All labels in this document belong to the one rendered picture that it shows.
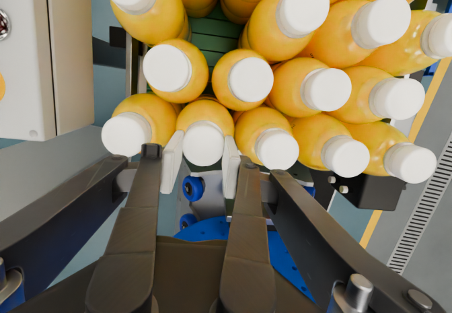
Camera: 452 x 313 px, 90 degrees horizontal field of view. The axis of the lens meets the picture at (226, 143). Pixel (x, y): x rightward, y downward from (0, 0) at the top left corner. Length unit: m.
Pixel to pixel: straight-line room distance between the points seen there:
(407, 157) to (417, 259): 2.10
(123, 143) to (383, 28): 0.25
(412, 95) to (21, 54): 0.35
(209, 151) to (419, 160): 0.21
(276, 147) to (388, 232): 1.89
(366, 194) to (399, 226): 1.68
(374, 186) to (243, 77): 0.30
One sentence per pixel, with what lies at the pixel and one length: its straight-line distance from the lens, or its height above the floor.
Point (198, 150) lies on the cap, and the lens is 0.21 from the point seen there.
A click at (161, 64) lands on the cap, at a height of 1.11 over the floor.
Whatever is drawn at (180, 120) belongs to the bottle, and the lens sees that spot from 0.25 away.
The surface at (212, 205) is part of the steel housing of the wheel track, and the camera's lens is 0.45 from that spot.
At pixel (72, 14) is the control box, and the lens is 0.32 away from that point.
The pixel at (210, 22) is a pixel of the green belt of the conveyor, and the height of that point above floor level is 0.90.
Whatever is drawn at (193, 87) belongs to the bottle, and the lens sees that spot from 0.24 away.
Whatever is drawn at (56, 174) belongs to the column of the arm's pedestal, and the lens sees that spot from 0.90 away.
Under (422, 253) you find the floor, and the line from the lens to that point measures 2.37.
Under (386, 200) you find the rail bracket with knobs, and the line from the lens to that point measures 0.46.
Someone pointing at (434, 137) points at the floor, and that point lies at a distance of 1.97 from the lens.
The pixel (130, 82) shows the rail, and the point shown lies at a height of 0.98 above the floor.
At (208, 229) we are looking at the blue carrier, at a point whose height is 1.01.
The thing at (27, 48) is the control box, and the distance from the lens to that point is 0.27.
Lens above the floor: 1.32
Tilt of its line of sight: 75 degrees down
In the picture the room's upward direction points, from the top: 166 degrees clockwise
